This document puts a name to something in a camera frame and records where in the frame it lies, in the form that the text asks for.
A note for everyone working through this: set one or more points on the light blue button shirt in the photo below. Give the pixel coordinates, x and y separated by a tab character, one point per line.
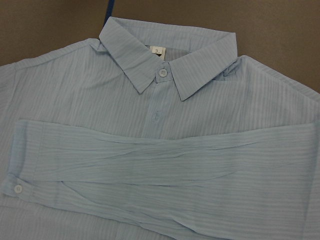
156	132

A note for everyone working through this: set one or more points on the blue tape grid lines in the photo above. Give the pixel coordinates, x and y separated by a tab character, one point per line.
109	11

